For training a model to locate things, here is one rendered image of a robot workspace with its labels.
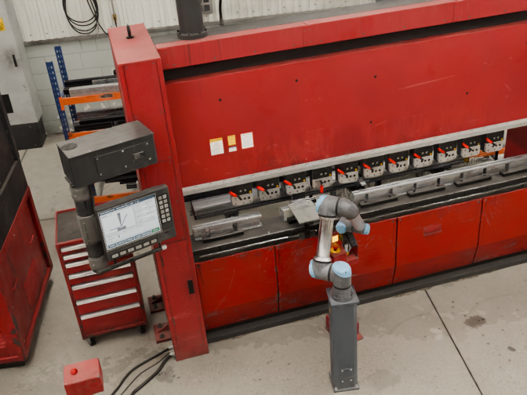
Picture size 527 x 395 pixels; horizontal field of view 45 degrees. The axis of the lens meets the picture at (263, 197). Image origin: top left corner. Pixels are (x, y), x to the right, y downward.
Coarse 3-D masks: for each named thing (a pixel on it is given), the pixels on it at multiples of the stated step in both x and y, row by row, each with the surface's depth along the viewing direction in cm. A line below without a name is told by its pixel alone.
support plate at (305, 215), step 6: (294, 204) 467; (312, 204) 465; (294, 210) 459; (300, 210) 459; (306, 210) 458; (312, 210) 457; (300, 216) 451; (306, 216) 451; (312, 216) 450; (300, 222) 445; (306, 222) 446
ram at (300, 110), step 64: (320, 64) 419; (384, 64) 432; (448, 64) 445; (512, 64) 460; (192, 128) 415; (256, 128) 428; (320, 128) 441; (384, 128) 456; (448, 128) 471; (512, 128) 487; (192, 192) 437
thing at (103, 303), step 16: (64, 224) 471; (64, 240) 452; (80, 240) 448; (64, 256) 450; (80, 256) 452; (128, 256) 466; (64, 272) 457; (80, 272) 461; (112, 272) 468; (128, 272) 472; (80, 288) 465; (96, 288) 471; (112, 288) 475; (128, 288) 479; (80, 304) 471; (96, 304) 478; (112, 304) 481; (128, 304) 485; (80, 320) 479; (96, 320) 484; (112, 320) 488; (128, 320) 492; (144, 320) 496
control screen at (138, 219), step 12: (132, 204) 372; (144, 204) 376; (108, 216) 367; (120, 216) 371; (132, 216) 375; (144, 216) 380; (156, 216) 384; (108, 228) 370; (120, 228) 374; (132, 228) 378; (144, 228) 383; (156, 228) 388; (108, 240) 373; (120, 240) 377; (132, 240) 382
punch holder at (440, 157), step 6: (438, 144) 476; (444, 144) 477; (450, 144) 478; (456, 144) 480; (438, 150) 478; (444, 150) 479; (450, 150) 481; (438, 156) 480; (444, 156) 481; (450, 156) 483
